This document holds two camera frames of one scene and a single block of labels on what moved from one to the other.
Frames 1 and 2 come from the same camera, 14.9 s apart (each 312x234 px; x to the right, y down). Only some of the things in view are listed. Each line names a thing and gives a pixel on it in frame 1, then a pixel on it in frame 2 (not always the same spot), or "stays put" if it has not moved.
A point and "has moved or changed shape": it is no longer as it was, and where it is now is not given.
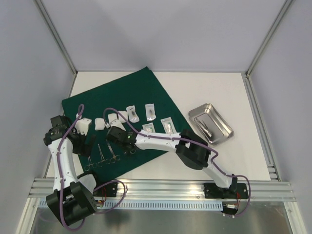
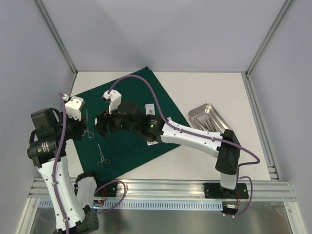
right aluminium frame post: (268, 37) stays put
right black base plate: (211, 190) stays put
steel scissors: (115, 157) → (210, 124)
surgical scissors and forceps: (93, 165) has moved or changed shape
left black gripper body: (79, 136) → (73, 128)
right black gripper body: (113, 134) → (108, 122)
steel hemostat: (107, 161) stays put
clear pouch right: (150, 113) stays put
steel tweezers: (208, 130) → (214, 127)
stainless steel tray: (212, 127) stays put
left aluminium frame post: (57, 35) stays put
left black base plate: (108, 190) stays put
